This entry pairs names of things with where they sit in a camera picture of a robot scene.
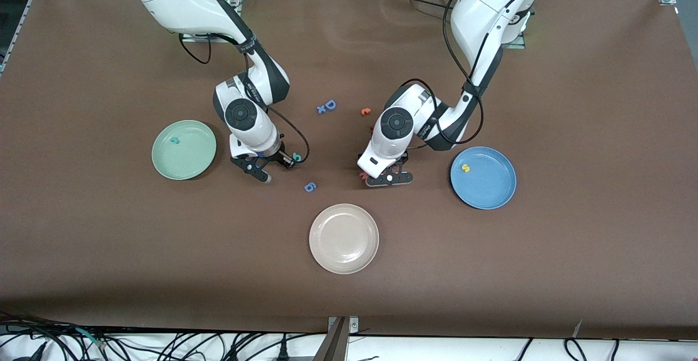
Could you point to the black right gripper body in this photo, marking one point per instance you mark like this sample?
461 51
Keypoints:
277 156

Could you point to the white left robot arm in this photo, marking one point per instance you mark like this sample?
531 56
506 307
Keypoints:
485 6

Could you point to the blue foam letter g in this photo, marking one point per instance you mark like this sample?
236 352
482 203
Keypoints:
310 187

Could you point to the blue foam letter D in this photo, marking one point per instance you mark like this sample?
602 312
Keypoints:
330 104

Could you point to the blue plate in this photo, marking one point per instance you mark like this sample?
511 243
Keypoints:
488 186

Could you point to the light green plate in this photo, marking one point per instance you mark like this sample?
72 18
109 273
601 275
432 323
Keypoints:
188 156

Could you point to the beige plate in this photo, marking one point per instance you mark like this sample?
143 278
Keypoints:
343 238

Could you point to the brown table cover sheet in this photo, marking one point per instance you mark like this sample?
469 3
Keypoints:
491 274

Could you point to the black power plug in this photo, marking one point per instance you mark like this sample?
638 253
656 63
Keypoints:
283 353

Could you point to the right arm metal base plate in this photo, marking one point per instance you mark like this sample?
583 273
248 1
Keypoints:
191 38

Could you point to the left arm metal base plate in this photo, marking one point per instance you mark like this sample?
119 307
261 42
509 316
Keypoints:
515 46

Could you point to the metal table leg bracket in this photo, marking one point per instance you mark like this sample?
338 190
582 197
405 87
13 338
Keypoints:
335 347

